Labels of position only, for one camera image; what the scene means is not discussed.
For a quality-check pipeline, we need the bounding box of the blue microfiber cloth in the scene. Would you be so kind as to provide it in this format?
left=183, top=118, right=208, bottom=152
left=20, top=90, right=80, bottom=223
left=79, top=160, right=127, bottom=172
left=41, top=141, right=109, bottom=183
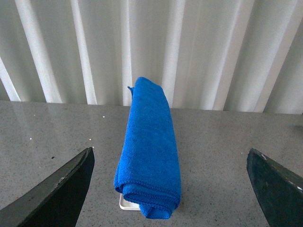
left=113, top=77, right=181, bottom=219

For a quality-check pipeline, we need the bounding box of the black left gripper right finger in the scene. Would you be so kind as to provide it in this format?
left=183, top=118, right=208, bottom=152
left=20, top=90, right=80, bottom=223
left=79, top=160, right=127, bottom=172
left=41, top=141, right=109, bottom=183
left=247, top=148, right=303, bottom=227

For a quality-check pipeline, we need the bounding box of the white rectangular tray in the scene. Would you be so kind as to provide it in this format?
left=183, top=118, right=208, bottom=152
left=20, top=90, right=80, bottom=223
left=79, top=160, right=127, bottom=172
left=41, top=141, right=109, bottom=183
left=119, top=193, right=140, bottom=211

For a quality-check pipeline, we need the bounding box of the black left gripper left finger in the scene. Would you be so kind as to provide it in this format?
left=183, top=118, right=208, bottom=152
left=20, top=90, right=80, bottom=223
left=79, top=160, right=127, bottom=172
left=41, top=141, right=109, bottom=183
left=0, top=148, right=95, bottom=227

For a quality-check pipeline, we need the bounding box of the white pleated curtain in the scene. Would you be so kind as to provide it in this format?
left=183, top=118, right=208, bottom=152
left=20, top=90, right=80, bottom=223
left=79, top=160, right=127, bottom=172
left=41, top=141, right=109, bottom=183
left=0, top=0, right=303, bottom=114

